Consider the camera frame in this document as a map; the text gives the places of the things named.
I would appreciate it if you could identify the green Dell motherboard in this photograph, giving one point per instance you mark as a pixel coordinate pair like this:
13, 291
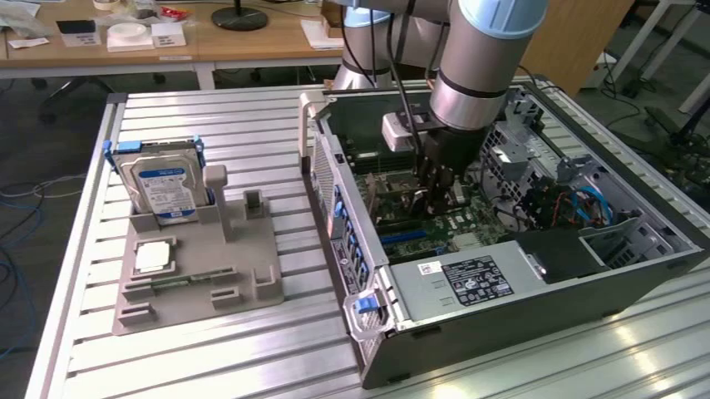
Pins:
472, 220

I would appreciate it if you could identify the black open PC case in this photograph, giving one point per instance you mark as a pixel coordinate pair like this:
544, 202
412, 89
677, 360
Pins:
500, 324

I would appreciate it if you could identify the white tape roll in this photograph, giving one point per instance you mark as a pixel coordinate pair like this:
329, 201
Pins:
105, 4

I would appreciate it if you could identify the grey power supply unit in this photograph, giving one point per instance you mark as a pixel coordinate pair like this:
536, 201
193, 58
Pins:
472, 278

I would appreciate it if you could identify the plain white box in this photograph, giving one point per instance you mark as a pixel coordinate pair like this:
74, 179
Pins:
168, 35

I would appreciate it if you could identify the black office chair base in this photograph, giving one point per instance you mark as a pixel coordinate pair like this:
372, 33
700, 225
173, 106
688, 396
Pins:
67, 89

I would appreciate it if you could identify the blue expansion slot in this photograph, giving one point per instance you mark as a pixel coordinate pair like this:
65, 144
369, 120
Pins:
402, 238

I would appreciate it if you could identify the blue case latch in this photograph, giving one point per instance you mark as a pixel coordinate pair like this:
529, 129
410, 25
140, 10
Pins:
366, 304

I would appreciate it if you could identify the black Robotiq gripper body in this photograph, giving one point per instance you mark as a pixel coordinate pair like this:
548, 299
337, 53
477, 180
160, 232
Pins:
452, 145

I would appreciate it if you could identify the green RAM stick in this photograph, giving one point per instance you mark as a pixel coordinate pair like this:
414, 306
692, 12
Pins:
173, 282

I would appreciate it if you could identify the black round lamp base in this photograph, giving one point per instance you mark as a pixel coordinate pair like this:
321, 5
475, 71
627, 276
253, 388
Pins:
238, 20

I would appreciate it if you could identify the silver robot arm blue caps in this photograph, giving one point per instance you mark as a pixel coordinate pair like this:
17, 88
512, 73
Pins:
477, 62

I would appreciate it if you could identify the silver CPU chip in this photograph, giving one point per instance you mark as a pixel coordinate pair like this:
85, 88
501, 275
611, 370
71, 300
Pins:
153, 257

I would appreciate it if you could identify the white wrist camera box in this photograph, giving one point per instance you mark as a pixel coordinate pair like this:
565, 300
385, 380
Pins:
400, 133

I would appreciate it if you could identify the RAM slot row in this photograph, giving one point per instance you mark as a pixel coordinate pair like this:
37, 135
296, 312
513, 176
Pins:
384, 160

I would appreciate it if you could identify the hard disk with blue caddy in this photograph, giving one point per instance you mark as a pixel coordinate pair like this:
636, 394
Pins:
161, 187

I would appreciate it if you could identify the red package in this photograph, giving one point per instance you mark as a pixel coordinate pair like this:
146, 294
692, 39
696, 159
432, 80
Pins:
176, 13

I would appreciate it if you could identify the grey case stop post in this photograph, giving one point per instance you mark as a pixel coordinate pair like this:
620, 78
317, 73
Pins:
305, 133

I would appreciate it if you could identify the silver chipset heatsink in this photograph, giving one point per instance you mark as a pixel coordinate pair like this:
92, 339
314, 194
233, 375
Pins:
473, 243

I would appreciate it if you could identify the white box with black top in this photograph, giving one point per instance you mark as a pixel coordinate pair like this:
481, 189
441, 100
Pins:
78, 33

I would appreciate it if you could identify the white box with round dish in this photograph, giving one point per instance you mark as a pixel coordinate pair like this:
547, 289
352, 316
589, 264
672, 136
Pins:
130, 37

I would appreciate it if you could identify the clear plastic bag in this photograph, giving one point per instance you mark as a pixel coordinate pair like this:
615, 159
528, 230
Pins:
22, 21

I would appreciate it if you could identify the wooden desk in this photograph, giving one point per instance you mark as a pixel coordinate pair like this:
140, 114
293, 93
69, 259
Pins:
250, 45

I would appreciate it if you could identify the grey 3D-printed parts rack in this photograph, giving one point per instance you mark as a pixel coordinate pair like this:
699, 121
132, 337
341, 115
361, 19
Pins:
206, 253

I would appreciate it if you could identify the wooden cabinet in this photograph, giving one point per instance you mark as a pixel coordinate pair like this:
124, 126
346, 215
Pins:
583, 41

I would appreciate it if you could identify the white paper label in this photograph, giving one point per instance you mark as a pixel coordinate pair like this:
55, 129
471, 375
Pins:
29, 42

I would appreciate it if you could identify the white paper stack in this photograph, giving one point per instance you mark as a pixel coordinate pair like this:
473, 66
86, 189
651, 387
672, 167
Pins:
322, 37

